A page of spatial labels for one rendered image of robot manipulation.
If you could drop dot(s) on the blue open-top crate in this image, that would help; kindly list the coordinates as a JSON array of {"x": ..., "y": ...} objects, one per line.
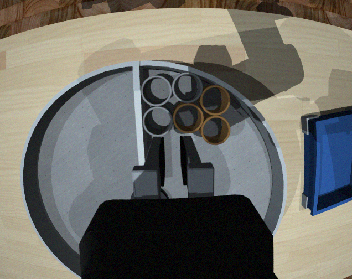
[{"x": 328, "y": 161}]

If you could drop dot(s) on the grey round turntable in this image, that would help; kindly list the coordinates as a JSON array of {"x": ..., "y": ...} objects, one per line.
[{"x": 82, "y": 147}]

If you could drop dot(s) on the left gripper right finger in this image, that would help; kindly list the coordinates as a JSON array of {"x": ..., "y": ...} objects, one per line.
[{"x": 200, "y": 175}]

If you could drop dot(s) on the grey metal bushing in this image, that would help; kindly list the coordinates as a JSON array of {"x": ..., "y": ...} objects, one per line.
[
  {"x": 153, "y": 131},
  {"x": 144, "y": 94},
  {"x": 199, "y": 90}
]

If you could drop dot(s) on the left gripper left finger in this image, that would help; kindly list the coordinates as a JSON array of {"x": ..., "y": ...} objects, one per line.
[{"x": 149, "y": 178}]

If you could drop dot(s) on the bronze bushing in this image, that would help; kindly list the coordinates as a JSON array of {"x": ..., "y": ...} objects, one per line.
[
  {"x": 192, "y": 128},
  {"x": 222, "y": 136},
  {"x": 224, "y": 104}
]

